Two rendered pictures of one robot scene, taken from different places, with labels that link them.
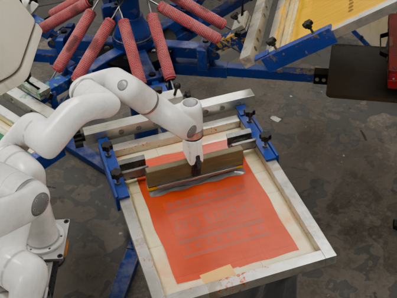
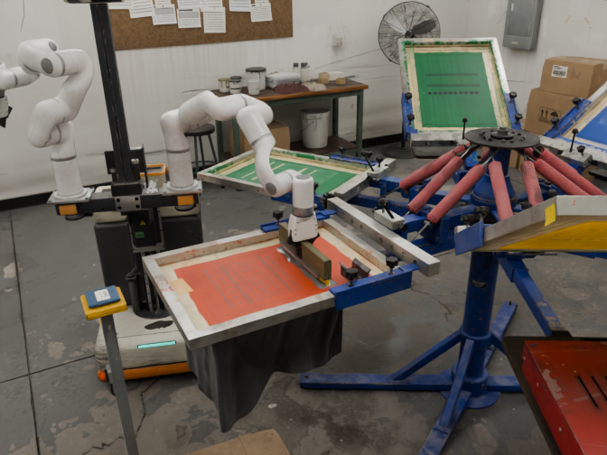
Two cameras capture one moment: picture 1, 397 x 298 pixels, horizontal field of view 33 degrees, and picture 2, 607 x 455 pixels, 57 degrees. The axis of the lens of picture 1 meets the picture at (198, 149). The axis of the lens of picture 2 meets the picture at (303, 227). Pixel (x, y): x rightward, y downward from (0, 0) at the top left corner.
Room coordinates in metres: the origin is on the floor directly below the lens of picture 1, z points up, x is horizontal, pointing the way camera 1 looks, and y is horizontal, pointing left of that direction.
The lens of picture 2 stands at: (1.44, -1.76, 1.94)
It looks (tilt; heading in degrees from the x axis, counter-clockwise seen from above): 25 degrees down; 78
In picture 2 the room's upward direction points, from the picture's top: 1 degrees counter-clockwise
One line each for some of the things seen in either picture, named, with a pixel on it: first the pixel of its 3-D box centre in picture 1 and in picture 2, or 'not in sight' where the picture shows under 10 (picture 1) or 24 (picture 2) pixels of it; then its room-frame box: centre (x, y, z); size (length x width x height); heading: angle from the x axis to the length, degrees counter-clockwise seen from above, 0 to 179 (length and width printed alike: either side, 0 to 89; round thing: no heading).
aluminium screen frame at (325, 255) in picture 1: (207, 200); (271, 269); (1.69, -0.02, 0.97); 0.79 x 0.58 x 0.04; 15
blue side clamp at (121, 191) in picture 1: (114, 175); (295, 227); (1.85, 0.31, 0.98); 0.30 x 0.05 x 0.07; 15
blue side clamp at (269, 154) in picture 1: (257, 139); (371, 286); (1.99, -0.22, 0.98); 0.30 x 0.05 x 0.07; 15
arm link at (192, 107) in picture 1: (181, 118); (295, 187); (1.80, 0.05, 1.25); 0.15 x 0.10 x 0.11; 132
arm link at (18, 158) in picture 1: (24, 179); (177, 129); (1.41, 0.49, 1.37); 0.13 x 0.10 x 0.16; 42
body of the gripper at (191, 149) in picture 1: (192, 144); (303, 224); (1.81, 0.02, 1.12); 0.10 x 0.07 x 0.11; 15
